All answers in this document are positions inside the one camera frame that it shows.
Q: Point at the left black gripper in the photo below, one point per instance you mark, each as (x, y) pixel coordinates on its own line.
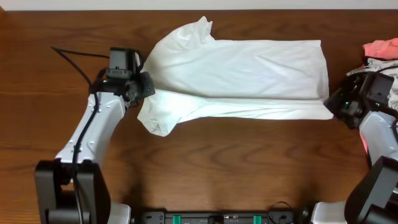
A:
(146, 86)

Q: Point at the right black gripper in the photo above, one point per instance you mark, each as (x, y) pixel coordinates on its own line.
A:
(336, 101)

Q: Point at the white t-shirt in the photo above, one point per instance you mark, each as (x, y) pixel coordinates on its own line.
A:
(197, 76)

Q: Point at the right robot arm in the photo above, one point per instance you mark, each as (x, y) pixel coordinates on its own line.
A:
(374, 199)

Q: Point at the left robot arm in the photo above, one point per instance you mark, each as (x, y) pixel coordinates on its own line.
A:
(71, 187)

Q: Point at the white floral patterned garment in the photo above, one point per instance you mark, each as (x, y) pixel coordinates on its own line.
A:
(388, 70)

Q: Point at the pink garment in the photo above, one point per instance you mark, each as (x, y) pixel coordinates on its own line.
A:
(381, 54)

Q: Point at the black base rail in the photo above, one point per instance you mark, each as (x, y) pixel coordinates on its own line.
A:
(274, 216)

